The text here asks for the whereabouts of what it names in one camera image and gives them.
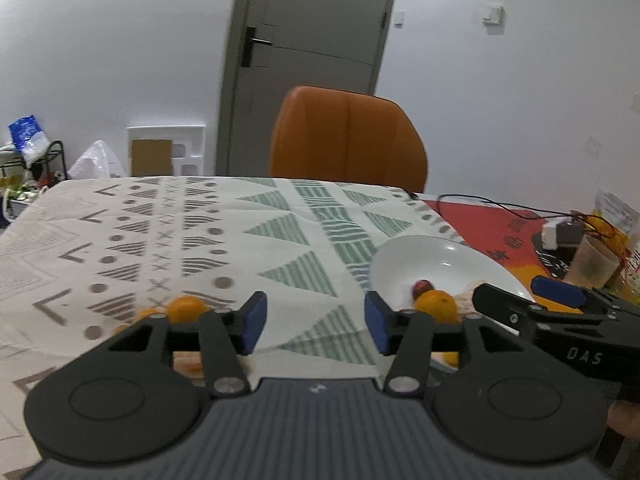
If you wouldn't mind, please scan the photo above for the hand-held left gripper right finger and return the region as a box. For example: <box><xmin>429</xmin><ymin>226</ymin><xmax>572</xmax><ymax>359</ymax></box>
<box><xmin>364</xmin><ymin>290</ymin><xmax>546</xmax><ymax>398</ymax></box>

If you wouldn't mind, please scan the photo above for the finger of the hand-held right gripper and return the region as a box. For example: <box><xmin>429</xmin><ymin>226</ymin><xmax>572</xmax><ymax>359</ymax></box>
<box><xmin>472</xmin><ymin>283</ymin><xmax>551</xmax><ymax>336</ymax></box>
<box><xmin>531</xmin><ymin>275</ymin><xmax>640</xmax><ymax>317</ymax></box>

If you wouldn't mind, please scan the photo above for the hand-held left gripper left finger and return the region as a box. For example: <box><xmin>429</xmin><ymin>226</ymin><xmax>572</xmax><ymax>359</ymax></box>
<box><xmin>75</xmin><ymin>290</ymin><xmax>269</xmax><ymax>398</ymax></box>

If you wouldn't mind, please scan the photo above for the peeled pomelo segment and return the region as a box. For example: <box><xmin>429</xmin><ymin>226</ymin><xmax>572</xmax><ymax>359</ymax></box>
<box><xmin>452</xmin><ymin>282</ymin><xmax>483</xmax><ymax>317</ymax></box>

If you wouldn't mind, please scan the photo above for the orange tangerine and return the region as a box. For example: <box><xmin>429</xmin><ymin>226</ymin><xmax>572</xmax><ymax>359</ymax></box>
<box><xmin>415</xmin><ymin>290</ymin><xmax>458</xmax><ymax>325</ymax></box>
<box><xmin>165</xmin><ymin>296</ymin><xmax>211</xmax><ymax>325</ymax></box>

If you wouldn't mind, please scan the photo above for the white ceramic plate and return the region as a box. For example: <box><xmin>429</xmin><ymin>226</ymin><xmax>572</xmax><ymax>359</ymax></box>
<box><xmin>370</xmin><ymin>235</ymin><xmax>536</xmax><ymax>376</ymax></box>

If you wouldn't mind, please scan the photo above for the person's right hand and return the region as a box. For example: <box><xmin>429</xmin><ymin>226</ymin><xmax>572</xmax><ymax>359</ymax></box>
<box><xmin>607</xmin><ymin>399</ymin><xmax>640</xmax><ymax>439</ymax></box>

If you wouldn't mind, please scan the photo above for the translucent plastic cup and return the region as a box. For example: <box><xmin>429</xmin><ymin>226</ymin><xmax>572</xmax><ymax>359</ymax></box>
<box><xmin>564</xmin><ymin>236</ymin><xmax>621</xmax><ymax>288</ymax></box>

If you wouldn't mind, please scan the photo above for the white power adapter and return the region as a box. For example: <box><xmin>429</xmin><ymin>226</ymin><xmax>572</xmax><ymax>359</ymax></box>
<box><xmin>541</xmin><ymin>220</ymin><xmax>583</xmax><ymax>250</ymax></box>

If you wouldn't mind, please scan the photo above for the red and orange mat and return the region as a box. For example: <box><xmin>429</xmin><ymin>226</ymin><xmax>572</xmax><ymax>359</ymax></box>
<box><xmin>420</xmin><ymin>197</ymin><xmax>640</xmax><ymax>313</ymax></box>

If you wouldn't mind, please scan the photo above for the patterned white tablecloth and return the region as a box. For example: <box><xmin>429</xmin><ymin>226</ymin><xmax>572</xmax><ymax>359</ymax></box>
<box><xmin>0</xmin><ymin>175</ymin><xmax>471</xmax><ymax>461</ymax></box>

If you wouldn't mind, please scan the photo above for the yellow snack packet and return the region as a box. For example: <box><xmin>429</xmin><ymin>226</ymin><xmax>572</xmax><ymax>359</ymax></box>
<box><xmin>592</xmin><ymin>189</ymin><xmax>640</xmax><ymax>246</ymax></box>

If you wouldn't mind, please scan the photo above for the orange leather chair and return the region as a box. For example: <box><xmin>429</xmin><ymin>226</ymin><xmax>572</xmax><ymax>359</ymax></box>
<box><xmin>269</xmin><ymin>86</ymin><xmax>429</xmax><ymax>193</ymax></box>

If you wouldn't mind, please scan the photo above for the brown cardboard sheet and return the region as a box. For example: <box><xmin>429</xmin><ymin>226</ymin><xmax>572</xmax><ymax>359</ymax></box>
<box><xmin>131</xmin><ymin>139</ymin><xmax>173</xmax><ymax>177</ymax></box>

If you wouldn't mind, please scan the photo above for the white foam packaging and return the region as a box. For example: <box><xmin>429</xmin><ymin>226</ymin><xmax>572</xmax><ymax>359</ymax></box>
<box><xmin>126</xmin><ymin>122</ymin><xmax>207</xmax><ymax>178</ymax></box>

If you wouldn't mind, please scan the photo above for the clear plastic bag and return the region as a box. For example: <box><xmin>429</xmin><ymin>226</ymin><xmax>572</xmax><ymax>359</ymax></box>
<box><xmin>67</xmin><ymin>140</ymin><xmax>126</xmax><ymax>180</ymax></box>

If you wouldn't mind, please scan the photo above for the black metal rack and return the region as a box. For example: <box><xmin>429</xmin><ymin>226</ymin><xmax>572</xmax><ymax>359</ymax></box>
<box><xmin>0</xmin><ymin>141</ymin><xmax>68</xmax><ymax>183</ymax></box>

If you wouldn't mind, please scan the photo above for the white plastic container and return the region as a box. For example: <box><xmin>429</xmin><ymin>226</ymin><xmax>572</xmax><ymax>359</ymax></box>
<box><xmin>0</xmin><ymin>176</ymin><xmax>51</xmax><ymax>221</ymax></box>

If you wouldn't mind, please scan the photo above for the grey door with lock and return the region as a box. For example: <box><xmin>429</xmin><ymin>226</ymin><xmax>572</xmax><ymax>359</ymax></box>
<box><xmin>215</xmin><ymin>0</ymin><xmax>403</xmax><ymax>177</ymax></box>

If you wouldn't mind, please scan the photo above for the blue and white bag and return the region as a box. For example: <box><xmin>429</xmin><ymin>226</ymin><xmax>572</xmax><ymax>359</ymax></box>
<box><xmin>7</xmin><ymin>116</ymin><xmax>51</xmax><ymax>166</ymax></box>

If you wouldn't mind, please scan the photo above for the black cable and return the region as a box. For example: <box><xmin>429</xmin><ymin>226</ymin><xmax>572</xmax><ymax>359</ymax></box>
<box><xmin>407</xmin><ymin>191</ymin><xmax>601</xmax><ymax>226</ymax></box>

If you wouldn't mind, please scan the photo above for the black door lock handle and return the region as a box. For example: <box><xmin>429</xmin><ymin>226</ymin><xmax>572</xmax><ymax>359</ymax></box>
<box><xmin>241</xmin><ymin>26</ymin><xmax>273</xmax><ymax>68</ymax></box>

